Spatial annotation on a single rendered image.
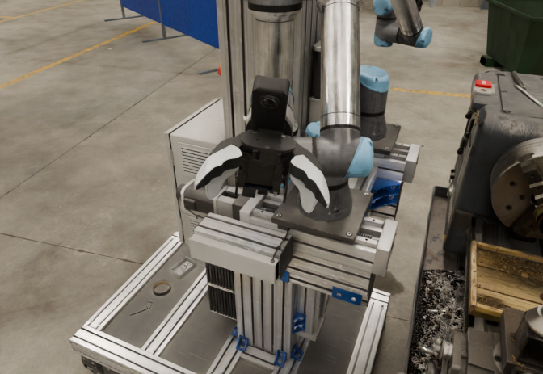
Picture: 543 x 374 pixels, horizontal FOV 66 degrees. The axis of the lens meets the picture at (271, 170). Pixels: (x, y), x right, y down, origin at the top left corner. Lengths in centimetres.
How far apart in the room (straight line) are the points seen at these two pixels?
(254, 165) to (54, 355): 205
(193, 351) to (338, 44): 155
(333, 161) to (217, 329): 146
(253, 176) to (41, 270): 249
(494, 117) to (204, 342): 149
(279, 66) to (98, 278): 208
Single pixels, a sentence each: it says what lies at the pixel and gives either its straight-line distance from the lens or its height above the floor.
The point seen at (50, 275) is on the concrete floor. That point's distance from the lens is 291.
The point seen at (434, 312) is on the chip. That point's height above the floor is 58.
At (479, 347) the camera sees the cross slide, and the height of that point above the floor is 97.
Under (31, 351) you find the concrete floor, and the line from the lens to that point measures 256.
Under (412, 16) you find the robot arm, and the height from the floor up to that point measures 155.
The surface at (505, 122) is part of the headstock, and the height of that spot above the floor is 124.
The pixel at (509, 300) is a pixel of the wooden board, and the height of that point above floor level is 88.
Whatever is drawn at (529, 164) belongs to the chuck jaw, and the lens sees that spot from 152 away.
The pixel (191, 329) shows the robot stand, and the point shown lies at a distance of 211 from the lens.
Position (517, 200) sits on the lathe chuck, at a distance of 158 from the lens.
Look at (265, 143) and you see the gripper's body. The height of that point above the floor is 159.
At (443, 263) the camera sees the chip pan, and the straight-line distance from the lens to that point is 203.
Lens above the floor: 185
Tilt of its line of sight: 31 degrees down
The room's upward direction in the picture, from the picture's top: straight up
